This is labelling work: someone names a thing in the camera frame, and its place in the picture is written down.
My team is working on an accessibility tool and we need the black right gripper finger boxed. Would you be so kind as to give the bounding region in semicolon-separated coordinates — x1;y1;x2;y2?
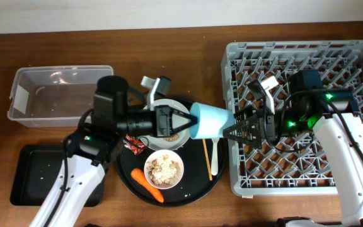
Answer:
234;106;259;123
222;116;262;149

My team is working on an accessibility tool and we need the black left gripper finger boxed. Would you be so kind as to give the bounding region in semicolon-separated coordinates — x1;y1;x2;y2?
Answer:
170;119;197;136
170;107;198;120

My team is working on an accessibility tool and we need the light blue cup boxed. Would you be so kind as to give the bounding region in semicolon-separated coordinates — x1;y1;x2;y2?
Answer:
189;102;234;139

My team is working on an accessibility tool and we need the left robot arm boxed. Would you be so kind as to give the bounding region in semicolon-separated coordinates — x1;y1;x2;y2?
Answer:
31;76;198;226

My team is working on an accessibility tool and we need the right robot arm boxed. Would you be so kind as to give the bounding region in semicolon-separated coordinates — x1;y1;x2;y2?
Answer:
222;70;363;226

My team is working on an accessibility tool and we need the grey dishwasher rack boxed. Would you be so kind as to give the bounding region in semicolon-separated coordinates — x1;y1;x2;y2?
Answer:
221;40;363;197

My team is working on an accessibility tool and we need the grey-white plate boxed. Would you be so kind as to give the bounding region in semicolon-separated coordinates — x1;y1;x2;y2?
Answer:
141;98;190;151

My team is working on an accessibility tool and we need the brown cookie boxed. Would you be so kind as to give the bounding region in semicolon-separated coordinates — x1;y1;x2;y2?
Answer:
163;134;180;142

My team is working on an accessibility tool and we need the wooden chopstick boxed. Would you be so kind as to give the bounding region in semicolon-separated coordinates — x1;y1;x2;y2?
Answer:
202;139;212;181

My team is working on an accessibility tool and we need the red snack wrapper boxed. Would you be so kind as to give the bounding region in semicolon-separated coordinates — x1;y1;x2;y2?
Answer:
123;134;147;155

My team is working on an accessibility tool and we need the white plastic fork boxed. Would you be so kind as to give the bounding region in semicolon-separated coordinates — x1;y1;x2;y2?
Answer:
210;137;219;176

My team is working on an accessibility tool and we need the white bowl with oatmeal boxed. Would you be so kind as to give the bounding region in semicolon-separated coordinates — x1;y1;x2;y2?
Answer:
144;149;185;190

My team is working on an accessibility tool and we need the round black tray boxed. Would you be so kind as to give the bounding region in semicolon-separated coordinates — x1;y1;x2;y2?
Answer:
116;139;229;207

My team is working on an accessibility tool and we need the orange carrot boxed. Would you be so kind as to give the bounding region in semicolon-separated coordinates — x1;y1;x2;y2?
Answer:
130;168;164;203

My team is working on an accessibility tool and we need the clear plastic bin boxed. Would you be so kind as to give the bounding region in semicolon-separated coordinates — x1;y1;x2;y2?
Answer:
8;65;114;127

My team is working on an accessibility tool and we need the black rectangular tray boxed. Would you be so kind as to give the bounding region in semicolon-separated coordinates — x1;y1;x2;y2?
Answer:
9;144;107;207

